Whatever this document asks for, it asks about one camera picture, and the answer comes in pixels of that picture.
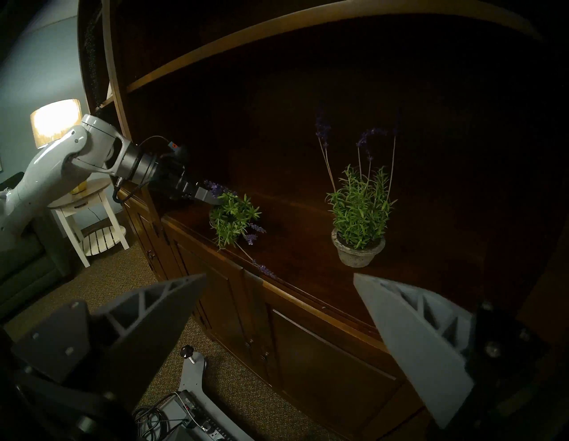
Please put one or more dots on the white slatted wooden chair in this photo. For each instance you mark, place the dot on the white slatted wooden chair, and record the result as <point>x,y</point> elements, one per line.
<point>95,240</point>

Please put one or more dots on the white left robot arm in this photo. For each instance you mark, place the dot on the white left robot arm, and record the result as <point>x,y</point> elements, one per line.
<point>53,173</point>

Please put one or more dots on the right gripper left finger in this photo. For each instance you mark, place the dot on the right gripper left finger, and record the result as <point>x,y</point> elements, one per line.
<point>133,329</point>

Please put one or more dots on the black power strip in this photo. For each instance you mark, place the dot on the black power strip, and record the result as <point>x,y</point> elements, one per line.
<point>204,422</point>

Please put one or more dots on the dark green sofa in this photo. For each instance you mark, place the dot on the dark green sofa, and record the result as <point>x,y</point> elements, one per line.
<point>26,275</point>

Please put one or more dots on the dark trailing plant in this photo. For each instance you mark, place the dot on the dark trailing plant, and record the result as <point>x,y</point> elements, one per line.
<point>90,53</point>

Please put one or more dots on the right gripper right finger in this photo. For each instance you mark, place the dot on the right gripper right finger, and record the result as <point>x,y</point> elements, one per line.
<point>418,346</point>

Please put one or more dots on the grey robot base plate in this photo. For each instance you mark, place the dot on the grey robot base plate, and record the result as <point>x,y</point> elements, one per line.
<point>195,382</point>

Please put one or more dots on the lit table lamp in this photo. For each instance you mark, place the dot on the lit table lamp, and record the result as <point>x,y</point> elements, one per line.
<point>55,120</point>

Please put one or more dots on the wooden cabinet door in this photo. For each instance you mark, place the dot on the wooden cabinet door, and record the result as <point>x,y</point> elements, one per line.
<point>218,293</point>
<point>320,373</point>

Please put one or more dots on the dark wooden shelf cabinet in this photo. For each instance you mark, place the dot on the dark wooden shelf cabinet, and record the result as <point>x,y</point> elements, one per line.
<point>355,111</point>

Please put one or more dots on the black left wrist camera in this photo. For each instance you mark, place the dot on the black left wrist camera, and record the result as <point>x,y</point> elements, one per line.
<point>178,149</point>

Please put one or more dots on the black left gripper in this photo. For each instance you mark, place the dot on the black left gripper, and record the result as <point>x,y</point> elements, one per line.
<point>175,178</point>

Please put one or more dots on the black base knob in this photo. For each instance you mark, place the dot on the black base knob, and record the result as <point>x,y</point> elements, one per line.
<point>186,352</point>

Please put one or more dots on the fake lavender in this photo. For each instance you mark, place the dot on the fake lavender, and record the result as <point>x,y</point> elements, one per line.
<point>358,213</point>
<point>231,218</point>

